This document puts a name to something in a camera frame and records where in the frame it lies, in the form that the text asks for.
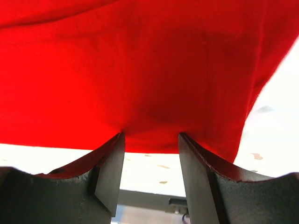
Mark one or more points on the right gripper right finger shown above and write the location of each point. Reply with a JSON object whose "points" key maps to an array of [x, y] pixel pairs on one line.
{"points": [[219, 192]]}

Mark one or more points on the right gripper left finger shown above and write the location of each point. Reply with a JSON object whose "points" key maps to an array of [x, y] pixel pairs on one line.
{"points": [[84, 191]]}

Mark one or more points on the red t shirt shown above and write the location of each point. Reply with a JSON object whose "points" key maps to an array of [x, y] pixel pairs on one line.
{"points": [[74, 73]]}

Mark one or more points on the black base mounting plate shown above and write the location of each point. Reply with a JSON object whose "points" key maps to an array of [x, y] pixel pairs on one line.
{"points": [[166, 203]]}

